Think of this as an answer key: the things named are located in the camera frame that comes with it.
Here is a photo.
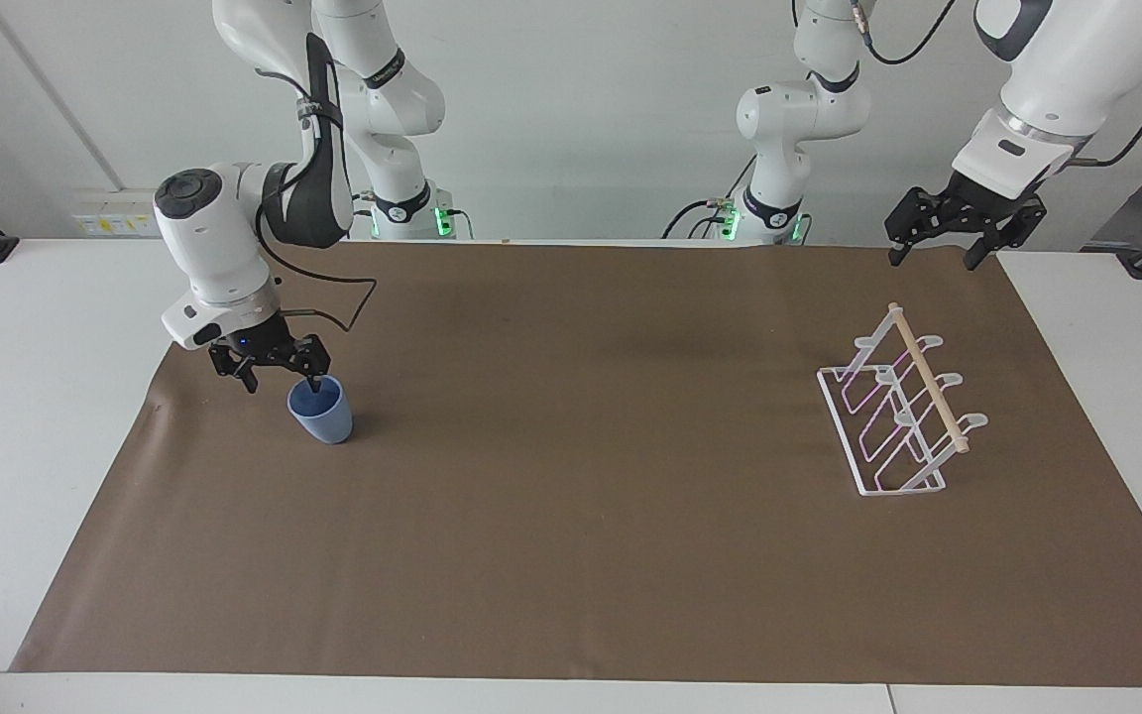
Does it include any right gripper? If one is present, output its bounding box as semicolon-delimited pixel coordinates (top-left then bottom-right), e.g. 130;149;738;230
210;309;332;398

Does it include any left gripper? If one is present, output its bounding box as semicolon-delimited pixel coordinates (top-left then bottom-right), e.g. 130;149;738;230
884;175;1047;272

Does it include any white wall socket strip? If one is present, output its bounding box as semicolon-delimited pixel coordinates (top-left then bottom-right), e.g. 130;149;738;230
69;188;162;238

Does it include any white wire cup holder rack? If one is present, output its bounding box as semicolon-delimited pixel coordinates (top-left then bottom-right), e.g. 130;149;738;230
817;302;990;497

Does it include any blue cup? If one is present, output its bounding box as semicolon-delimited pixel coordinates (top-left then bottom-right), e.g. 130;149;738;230
287;374;355;446

